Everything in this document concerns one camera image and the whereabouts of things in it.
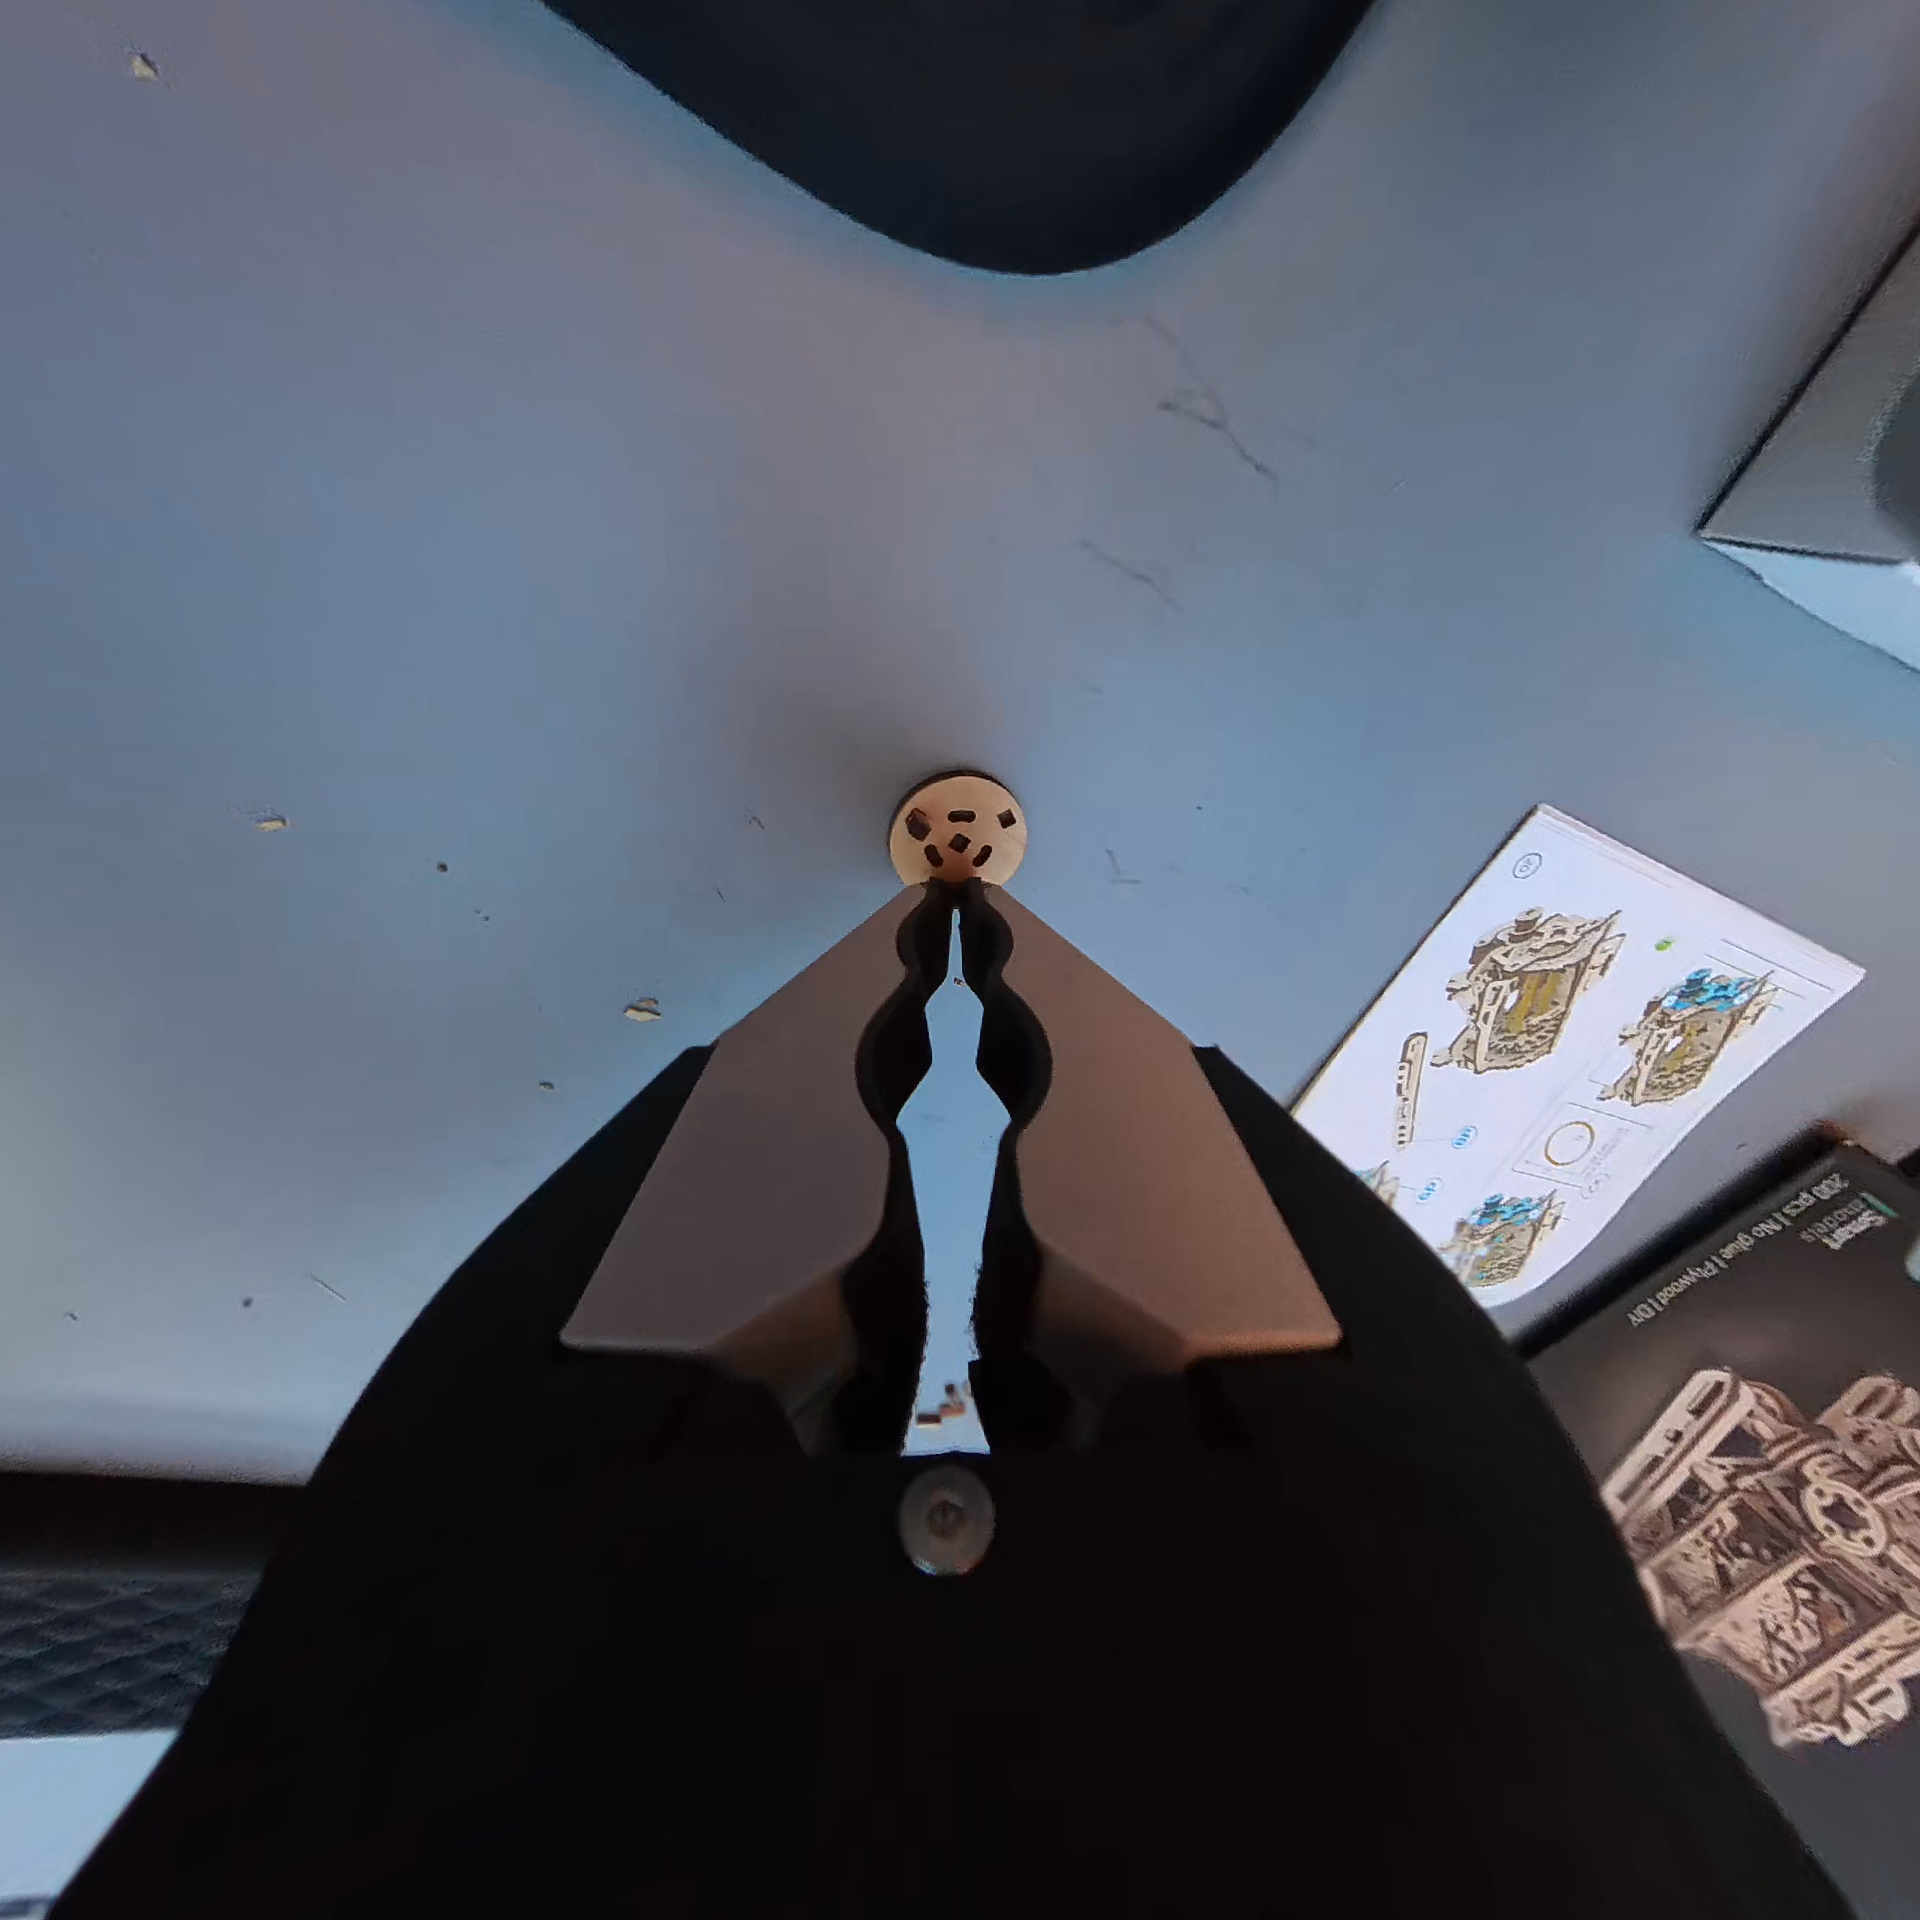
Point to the grey desk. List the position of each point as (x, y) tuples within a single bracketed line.
[(450, 524)]

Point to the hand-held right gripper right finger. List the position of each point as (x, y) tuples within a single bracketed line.
[(1170, 1201)]

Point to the white instruction booklet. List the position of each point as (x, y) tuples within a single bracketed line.
[(1770, 1034)]

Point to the black padded mat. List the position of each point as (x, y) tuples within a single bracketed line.
[(961, 120), (104, 1635)]

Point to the white cardboard box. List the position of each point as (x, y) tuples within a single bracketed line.
[(1838, 450)]

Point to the round wooden disc with pegs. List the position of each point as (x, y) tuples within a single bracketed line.
[(939, 802)]

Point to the black product box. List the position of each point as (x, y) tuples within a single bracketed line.
[(1651, 1350)]

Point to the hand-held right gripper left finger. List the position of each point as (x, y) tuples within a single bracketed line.
[(734, 1201)]

